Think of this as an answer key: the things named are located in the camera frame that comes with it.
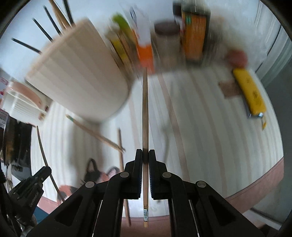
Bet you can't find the pink electric kettle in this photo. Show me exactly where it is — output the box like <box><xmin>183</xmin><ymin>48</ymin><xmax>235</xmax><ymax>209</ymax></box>
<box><xmin>1</xmin><ymin>81</ymin><xmax>52</xmax><ymax>126</ymax></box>

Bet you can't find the dark soy sauce bottle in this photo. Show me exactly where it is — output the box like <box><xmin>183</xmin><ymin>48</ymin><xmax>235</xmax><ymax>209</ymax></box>
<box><xmin>177</xmin><ymin>1</ymin><xmax>211</xmax><ymax>65</ymax></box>

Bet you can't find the striped cat table mat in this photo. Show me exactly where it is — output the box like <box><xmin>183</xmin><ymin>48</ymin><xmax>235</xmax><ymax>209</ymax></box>
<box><xmin>31</xmin><ymin>65</ymin><xmax>284</xmax><ymax>212</ymax></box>

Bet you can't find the brown lid jar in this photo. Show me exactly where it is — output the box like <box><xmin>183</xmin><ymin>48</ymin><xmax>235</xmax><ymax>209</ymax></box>
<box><xmin>154</xmin><ymin>20</ymin><xmax>180</xmax><ymax>69</ymax></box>

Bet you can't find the black chopstick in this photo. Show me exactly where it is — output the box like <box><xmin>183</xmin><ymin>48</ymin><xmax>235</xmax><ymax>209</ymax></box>
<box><xmin>11</xmin><ymin>38</ymin><xmax>42</xmax><ymax>54</ymax></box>
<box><xmin>32</xmin><ymin>18</ymin><xmax>53</xmax><ymax>42</ymax></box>
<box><xmin>43</xmin><ymin>6</ymin><xmax>62</xmax><ymax>35</ymax></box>

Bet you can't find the brown card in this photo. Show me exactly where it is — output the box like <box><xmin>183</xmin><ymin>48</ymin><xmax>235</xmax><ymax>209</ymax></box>
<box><xmin>218</xmin><ymin>80</ymin><xmax>242</xmax><ymax>98</ymax></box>

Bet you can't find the clear plastic bag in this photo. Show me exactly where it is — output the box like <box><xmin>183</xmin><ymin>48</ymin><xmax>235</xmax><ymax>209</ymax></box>
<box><xmin>211</xmin><ymin>14</ymin><xmax>248</xmax><ymax>68</ymax></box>

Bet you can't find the wooden chopstick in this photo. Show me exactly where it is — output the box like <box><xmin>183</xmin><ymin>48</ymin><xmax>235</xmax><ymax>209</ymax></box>
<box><xmin>65</xmin><ymin>114</ymin><xmax>126</xmax><ymax>153</ymax></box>
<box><xmin>49</xmin><ymin>0</ymin><xmax>71</xmax><ymax>30</ymax></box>
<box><xmin>36</xmin><ymin>126</ymin><xmax>65</xmax><ymax>202</ymax></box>
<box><xmin>117</xmin><ymin>128</ymin><xmax>132</xmax><ymax>226</ymax></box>
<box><xmin>142</xmin><ymin>68</ymin><xmax>149</xmax><ymax>228</ymax></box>

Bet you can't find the left gripper of other arm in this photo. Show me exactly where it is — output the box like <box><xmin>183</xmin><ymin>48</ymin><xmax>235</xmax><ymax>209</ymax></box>
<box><xmin>1</xmin><ymin>166</ymin><xmax>51</xmax><ymax>236</ymax></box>

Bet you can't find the cream utensil holder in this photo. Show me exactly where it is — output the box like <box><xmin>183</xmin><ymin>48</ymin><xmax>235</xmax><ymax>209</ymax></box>
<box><xmin>26</xmin><ymin>18</ymin><xmax>129</xmax><ymax>123</ymax></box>

